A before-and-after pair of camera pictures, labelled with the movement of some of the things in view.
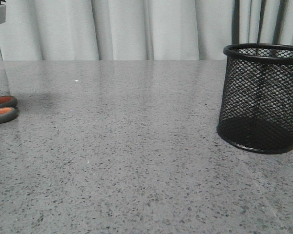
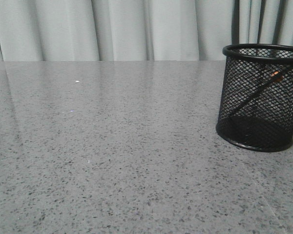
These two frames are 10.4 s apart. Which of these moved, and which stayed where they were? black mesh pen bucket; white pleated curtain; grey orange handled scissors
Moved: grey orange handled scissors
Stayed: white pleated curtain; black mesh pen bucket
